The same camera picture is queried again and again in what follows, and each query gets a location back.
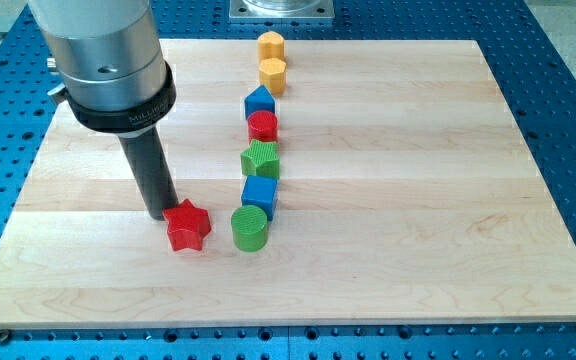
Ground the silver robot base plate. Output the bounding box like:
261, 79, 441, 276
229, 0, 335, 22

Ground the yellow hexagon block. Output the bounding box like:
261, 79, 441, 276
257, 31, 285, 61
259, 58, 287, 95

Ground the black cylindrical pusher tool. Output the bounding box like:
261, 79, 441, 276
119, 127, 179, 221

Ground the blue pentagon block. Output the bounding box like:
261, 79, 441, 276
244, 85, 275, 118

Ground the near yellow hexagon block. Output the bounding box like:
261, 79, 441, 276
259, 58, 287, 95

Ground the red cylinder block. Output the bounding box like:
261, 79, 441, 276
247, 110, 278, 142

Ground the red star block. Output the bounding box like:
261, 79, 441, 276
163, 198, 212, 251

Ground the far yellow hexagon block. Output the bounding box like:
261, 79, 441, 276
257, 31, 285, 61

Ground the blue perforated metal table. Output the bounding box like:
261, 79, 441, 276
0, 1, 576, 359

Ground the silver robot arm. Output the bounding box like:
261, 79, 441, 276
28, 0, 178, 220

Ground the green star block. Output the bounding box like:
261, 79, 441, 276
240, 139, 280, 179

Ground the light wooden board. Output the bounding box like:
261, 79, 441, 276
0, 39, 576, 329

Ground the green cylinder block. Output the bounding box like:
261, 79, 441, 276
231, 205, 268, 252

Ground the blue cube block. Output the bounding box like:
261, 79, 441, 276
241, 175, 278, 221

